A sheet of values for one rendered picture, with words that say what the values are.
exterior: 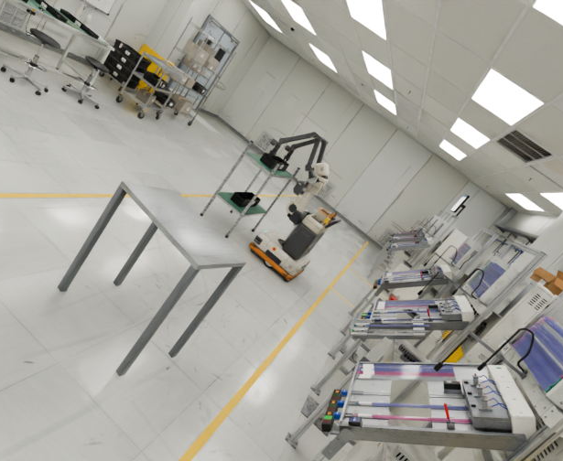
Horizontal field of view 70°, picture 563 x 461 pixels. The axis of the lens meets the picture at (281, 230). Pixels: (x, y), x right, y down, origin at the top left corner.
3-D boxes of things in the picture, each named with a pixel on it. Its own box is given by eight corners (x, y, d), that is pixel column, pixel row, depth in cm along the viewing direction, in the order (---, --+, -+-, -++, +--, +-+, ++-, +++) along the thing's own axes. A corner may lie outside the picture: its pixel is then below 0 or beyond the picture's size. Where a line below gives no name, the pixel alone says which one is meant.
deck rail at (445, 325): (369, 331, 311) (368, 323, 310) (370, 330, 313) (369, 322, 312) (470, 330, 289) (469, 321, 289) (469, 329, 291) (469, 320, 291)
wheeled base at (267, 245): (301, 273, 535) (313, 259, 529) (287, 283, 475) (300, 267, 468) (264, 241, 548) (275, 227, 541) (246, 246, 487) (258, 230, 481)
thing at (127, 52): (94, 72, 753) (113, 37, 734) (110, 78, 797) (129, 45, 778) (119, 92, 744) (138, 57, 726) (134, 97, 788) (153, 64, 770)
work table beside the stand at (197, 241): (117, 282, 281) (177, 191, 261) (176, 356, 255) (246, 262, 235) (57, 286, 240) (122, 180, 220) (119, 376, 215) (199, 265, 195)
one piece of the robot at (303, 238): (302, 262, 529) (341, 213, 508) (291, 269, 477) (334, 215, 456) (283, 246, 535) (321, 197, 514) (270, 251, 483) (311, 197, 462)
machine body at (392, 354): (342, 413, 323) (393, 360, 307) (353, 376, 389) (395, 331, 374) (407, 473, 311) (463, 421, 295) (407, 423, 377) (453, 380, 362)
